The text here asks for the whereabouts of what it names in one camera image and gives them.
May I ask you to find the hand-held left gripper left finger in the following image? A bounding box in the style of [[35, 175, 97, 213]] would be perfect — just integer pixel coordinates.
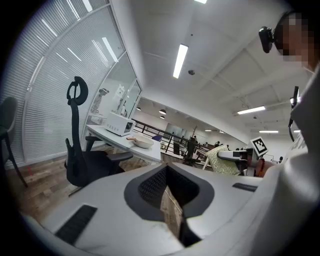
[[23, 163, 186, 256]]

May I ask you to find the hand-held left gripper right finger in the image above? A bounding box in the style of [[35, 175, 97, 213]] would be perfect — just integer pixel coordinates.
[[167, 162, 263, 248]]

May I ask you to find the red bead bracelet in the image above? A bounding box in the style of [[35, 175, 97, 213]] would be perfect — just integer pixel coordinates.
[[256, 158, 266, 176]]

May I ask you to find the wooden coat rack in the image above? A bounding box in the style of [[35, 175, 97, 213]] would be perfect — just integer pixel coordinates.
[[183, 126, 201, 163]]

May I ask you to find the black head-worn camera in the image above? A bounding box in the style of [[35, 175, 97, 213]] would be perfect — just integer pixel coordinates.
[[258, 25, 276, 54]]

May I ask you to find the white microwave oven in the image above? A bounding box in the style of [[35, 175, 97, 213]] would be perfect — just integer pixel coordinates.
[[104, 111, 136, 137]]

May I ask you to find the long ceiling light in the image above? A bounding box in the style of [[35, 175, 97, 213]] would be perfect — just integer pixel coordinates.
[[172, 43, 189, 80], [237, 105, 266, 116]]

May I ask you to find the cream frying pan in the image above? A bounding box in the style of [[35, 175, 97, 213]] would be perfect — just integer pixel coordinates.
[[126, 133, 155, 150]]

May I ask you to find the black mesh office chair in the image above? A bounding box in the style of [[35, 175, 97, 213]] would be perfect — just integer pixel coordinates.
[[64, 76, 134, 189]]

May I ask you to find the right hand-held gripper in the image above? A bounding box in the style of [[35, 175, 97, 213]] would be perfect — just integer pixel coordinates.
[[217, 136, 269, 176]]

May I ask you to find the black metal railing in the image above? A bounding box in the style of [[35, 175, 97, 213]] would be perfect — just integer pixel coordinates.
[[132, 119, 209, 156]]

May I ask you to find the white printed t-shirt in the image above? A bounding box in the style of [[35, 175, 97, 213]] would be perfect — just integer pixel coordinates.
[[259, 62, 320, 256]]

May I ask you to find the person's right forearm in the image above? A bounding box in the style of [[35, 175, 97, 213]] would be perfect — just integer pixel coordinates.
[[259, 159, 279, 178]]

